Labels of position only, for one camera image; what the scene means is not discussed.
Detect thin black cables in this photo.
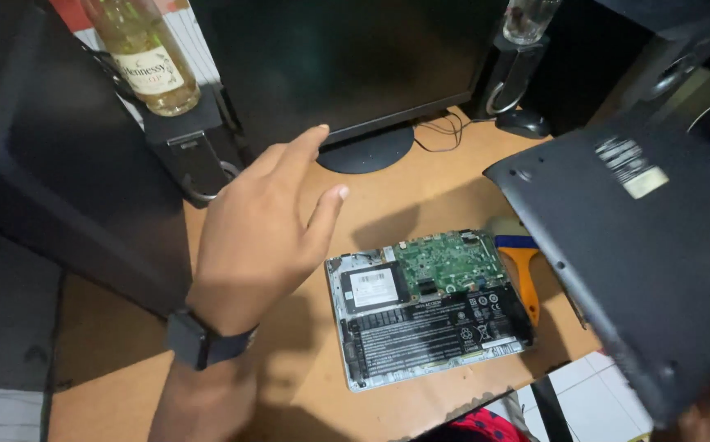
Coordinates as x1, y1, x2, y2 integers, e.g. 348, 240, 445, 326
413, 110, 497, 153

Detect dark grey laptop bottom cover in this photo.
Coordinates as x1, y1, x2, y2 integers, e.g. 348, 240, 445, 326
483, 117, 710, 428

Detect clear drinking glass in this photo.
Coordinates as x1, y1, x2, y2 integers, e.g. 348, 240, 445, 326
502, 0, 562, 47

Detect open silver laptop base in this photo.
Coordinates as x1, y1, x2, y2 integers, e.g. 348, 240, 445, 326
324, 229, 538, 392

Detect dark smartwatch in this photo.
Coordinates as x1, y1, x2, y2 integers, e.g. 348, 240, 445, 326
165, 308, 259, 372

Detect large black subwoofer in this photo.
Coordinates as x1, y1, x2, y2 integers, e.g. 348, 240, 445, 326
521, 0, 710, 137

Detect person's left hand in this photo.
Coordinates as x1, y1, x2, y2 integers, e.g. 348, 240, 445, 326
186, 124, 351, 337

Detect clear glass liquor bottle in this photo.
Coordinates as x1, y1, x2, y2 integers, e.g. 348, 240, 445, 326
79, 0, 201, 117

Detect person's red patterned clothing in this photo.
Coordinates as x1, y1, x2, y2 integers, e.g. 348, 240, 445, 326
415, 408, 531, 442

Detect orange handled brush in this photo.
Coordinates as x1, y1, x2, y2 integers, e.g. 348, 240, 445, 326
489, 216, 544, 327

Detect black desktop speaker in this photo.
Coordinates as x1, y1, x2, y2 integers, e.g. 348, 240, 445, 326
140, 85, 246, 207
477, 34, 554, 121

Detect black computer mouse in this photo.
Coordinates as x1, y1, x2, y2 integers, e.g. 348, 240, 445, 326
494, 108, 553, 140

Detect black computer monitor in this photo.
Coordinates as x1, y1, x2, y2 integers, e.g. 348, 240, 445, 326
189, 0, 511, 175

